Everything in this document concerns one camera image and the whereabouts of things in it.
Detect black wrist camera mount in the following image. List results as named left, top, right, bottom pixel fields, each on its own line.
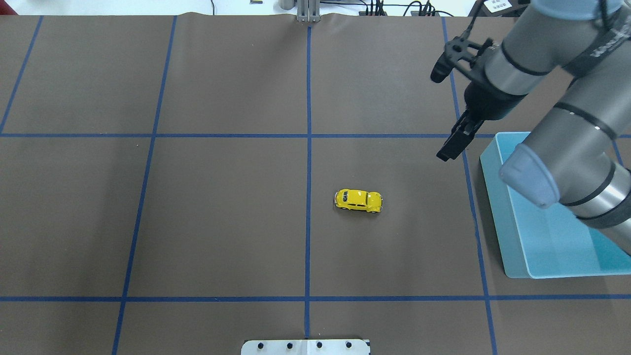
left=430, top=32, right=497, bottom=86

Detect yellow beetle toy car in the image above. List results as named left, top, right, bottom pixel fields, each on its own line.
left=333, top=188, right=383, bottom=213

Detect blue tape line far left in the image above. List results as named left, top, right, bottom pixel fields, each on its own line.
left=0, top=15, right=45, bottom=136

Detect black cables at table edge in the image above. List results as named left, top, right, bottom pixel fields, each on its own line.
left=315, top=0, right=456, bottom=18

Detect grey aluminium frame post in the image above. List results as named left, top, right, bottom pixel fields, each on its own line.
left=295, top=0, right=321, bottom=23

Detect light blue plastic bin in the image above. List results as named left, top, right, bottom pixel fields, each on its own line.
left=480, top=131, right=631, bottom=279

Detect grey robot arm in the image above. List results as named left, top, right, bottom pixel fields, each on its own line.
left=431, top=0, right=631, bottom=253

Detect white metal base plate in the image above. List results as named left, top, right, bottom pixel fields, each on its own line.
left=241, top=339, right=372, bottom=355

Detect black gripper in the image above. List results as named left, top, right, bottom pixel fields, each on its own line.
left=436, top=82, right=526, bottom=162

